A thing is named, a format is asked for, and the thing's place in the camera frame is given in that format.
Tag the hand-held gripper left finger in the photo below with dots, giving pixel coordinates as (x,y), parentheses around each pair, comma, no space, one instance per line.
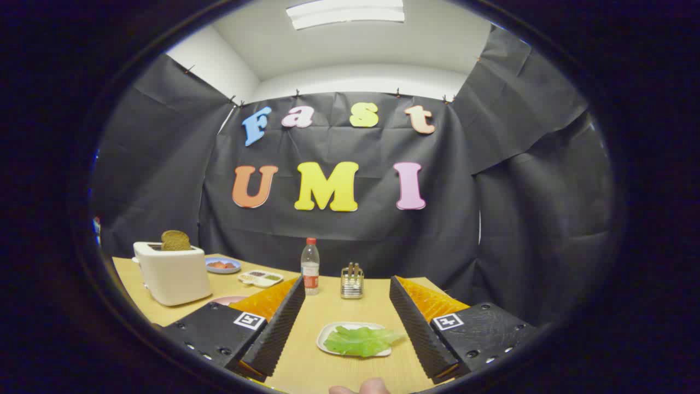
(279,334)

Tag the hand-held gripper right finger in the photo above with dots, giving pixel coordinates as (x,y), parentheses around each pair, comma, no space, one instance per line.
(418,334)

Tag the green lettuce leaf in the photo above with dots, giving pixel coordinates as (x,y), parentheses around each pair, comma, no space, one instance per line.
(358,342)

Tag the brown bread slice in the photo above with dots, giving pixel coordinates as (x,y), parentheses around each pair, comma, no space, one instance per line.
(175,241)

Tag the white square plate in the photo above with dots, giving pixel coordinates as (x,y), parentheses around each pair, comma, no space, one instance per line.
(327,331)

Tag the white divided condiment dish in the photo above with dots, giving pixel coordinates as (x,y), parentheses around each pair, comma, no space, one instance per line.
(261,279)

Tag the pink round plate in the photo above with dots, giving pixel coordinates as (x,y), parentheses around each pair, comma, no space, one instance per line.
(229,300)

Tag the clear water bottle red cap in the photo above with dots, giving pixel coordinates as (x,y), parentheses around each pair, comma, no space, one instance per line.
(310,268)

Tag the blue plate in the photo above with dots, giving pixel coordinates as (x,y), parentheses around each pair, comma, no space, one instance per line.
(233,270)

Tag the red tomato slices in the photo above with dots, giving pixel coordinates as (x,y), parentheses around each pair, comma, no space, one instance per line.
(221,265)

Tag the white toaster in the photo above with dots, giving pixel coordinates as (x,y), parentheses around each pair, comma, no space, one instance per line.
(175,276)

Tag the ceiling light panel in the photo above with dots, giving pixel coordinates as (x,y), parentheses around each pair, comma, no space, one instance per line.
(344,13)

